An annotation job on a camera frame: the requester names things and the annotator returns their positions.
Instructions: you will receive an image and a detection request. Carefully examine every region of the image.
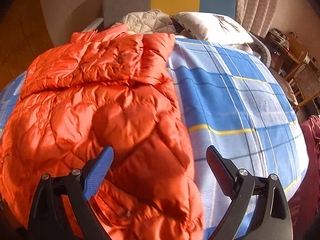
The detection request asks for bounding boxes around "orange quilted down jacket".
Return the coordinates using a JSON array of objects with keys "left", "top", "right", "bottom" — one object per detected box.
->
[{"left": 1, "top": 25, "right": 204, "bottom": 239}]

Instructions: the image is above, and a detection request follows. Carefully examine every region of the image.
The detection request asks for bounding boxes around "maroon cloth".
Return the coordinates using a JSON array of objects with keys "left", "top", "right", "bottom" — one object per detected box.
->
[{"left": 289, "top": 115, "right": 319, "bottom": 239}]

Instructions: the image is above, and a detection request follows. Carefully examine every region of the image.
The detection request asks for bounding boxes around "blue plaid bed sheet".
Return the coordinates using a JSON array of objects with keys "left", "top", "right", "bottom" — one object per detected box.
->
[{"left": 1, "top": 38, "right": 309, "bottom": 239}]

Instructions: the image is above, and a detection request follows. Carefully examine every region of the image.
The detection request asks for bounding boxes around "wooden rattan chair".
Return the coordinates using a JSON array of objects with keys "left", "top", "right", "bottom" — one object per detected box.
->
[{"left": 285, "top": 63, "right": 319, "bottom": 112}]

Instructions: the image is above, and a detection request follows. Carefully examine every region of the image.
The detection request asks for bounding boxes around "wooden desk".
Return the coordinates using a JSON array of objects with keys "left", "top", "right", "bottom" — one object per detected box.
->
[{"left": 266, "top": 29, "right": 317, "bottom": 73}]

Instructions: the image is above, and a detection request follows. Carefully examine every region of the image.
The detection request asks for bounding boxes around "desk clutter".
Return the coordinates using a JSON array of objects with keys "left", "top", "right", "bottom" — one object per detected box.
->
[{"left": 268, "top": 28, "right": 290, "bottom": 50}]

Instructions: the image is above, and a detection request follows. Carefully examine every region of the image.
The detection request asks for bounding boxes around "white printed pillow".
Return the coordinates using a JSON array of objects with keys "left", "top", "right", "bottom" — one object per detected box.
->
[{"left": 173, "top": 12, "right": 253, "bottom": 45}]

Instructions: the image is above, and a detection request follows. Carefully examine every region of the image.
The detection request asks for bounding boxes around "right pink curtain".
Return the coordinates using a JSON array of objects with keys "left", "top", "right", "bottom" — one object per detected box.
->
[{"left": 235, "top": 0, "right": 279, "bottom": 38}]

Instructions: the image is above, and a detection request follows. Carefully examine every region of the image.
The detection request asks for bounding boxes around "beige quilted jacket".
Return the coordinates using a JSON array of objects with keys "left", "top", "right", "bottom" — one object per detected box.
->
[{"left": 112, "top": 9, "right": 177, "bottom": 35}]

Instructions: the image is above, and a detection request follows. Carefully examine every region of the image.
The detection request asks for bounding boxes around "white bed side rail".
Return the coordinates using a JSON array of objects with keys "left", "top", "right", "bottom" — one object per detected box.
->
[{"left": 82, "top": 17, "right": 104, "bottom": 33}]

